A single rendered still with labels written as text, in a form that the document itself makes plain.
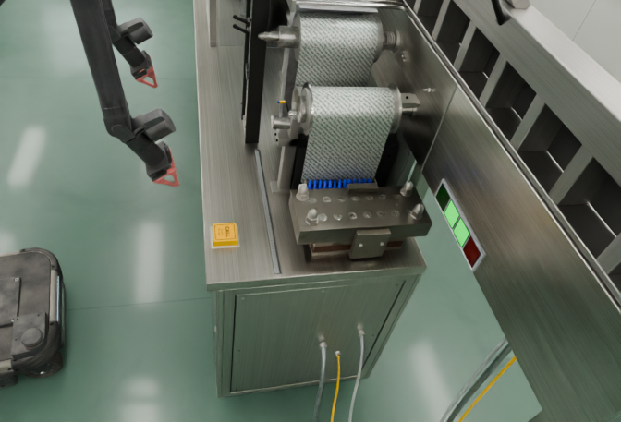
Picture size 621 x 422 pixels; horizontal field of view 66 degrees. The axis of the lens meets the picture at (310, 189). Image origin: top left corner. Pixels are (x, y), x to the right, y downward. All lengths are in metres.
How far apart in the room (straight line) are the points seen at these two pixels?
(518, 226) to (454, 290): 1.65
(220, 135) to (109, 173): 1.32
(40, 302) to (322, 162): 1.32
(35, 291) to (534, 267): 1.86
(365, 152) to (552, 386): 0.76
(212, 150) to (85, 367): 1.09
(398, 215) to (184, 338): 1.24
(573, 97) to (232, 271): 0.93
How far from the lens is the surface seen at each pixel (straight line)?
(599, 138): 0.91
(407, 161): 1.53
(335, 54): 1.48
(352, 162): 1.44
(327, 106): 1.30
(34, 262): 2.34
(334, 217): 1.36
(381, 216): 1.41
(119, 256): 2.58
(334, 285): 1.46
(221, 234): 1.42
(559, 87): 0.98
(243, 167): 1.66
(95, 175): 3.00
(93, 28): 1.12
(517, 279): 1.08
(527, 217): 1.04
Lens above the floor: 2.02
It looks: 44 degrees down
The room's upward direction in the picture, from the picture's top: 11 degrees clockwise
